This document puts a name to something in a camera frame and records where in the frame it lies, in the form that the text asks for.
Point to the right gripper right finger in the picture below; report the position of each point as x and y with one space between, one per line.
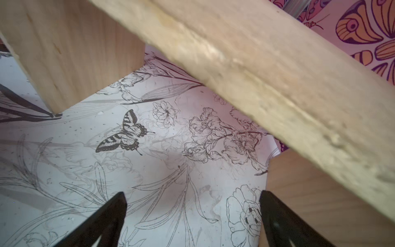
284 228

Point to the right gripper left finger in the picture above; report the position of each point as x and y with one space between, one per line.
104 226

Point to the wooden two-tier shelf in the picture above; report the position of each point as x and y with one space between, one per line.
192 109

